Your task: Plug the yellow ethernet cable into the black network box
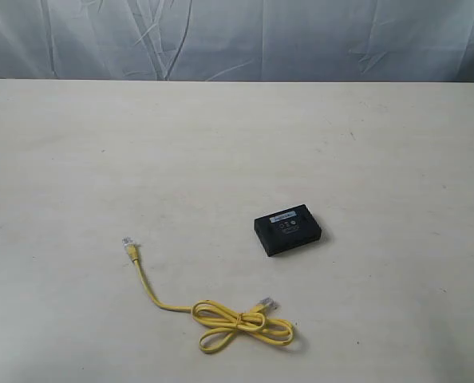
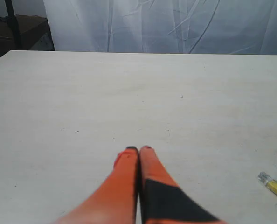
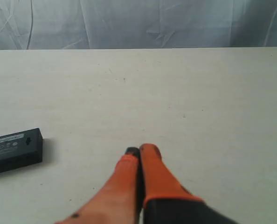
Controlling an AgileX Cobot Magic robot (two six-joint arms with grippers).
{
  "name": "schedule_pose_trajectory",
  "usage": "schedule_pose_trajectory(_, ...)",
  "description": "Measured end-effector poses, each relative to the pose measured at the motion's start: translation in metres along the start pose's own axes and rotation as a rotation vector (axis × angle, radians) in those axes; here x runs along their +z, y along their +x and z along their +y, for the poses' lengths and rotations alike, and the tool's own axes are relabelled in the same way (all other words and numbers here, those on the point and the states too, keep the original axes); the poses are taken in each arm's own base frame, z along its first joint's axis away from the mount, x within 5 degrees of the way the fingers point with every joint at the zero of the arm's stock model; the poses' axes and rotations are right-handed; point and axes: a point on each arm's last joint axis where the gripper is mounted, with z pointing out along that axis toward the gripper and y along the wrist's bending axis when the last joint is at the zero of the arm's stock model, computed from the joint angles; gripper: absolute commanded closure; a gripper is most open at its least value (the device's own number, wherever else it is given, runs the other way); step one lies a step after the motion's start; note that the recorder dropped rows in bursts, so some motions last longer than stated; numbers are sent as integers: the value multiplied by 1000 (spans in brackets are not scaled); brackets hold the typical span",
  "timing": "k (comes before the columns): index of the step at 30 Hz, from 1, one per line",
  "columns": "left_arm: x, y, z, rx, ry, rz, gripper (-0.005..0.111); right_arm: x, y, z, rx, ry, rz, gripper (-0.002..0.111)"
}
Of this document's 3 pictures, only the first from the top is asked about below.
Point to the black network box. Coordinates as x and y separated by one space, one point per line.
288 229

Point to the grey wrinkled backdrop cloth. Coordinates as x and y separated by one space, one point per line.
238 40

